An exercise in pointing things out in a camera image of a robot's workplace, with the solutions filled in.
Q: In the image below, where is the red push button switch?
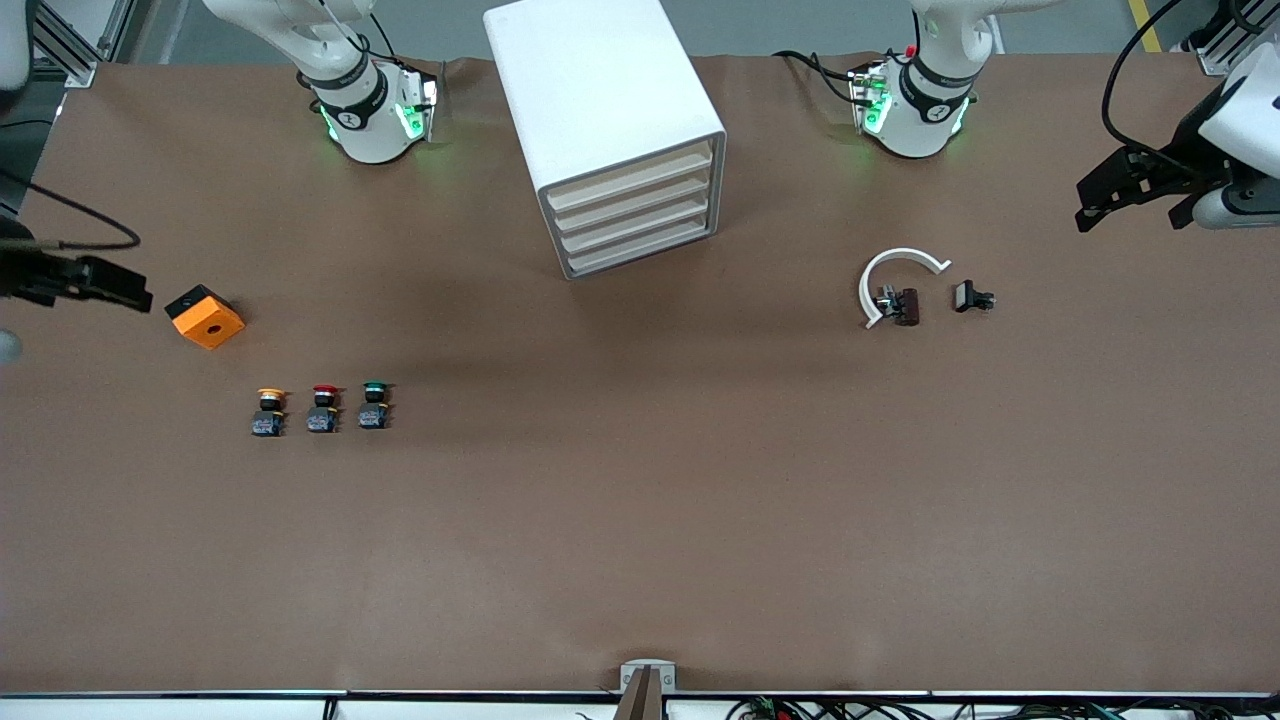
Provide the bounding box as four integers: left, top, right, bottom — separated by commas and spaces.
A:
306, 384, 344, 434

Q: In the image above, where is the grey metal bracket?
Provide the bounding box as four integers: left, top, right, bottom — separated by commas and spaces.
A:
619, 659, 679, 694

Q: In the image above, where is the dark brown connector block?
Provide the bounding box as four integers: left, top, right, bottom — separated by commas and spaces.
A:
876, 286, 921, 327

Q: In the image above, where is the orange button enclosure box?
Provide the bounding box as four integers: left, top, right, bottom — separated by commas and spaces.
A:
164, 284, 246, 351

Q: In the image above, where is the aluminium frame profile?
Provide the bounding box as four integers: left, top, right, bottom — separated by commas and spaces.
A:
30, 0, 136, 89
1185, 0, 1280, 77

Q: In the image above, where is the tangled cable bundle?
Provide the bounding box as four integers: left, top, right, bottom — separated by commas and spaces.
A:
725, 696, 1280, 720

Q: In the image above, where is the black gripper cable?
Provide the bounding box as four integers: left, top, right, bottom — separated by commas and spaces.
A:
1100, 0, 1206, 173
0, 168, 142, 251

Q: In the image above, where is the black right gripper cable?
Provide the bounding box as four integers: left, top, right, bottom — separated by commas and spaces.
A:
0, 168, 142, 251

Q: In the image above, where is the white table edge rail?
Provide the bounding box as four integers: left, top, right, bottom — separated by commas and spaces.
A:
0, 690, 1280, 720

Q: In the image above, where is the yellow push button switch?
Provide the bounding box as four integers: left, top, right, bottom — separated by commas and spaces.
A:
250, 388, 289, 438

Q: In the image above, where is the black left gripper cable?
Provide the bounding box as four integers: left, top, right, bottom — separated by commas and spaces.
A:
1100, 0, 1206, 173

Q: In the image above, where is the brown table cover mat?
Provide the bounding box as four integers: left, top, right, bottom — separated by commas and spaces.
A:
0, 52, 1280, 697

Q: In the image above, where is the white curved plastic ring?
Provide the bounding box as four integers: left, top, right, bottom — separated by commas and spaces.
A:
858, 247, 952, 330

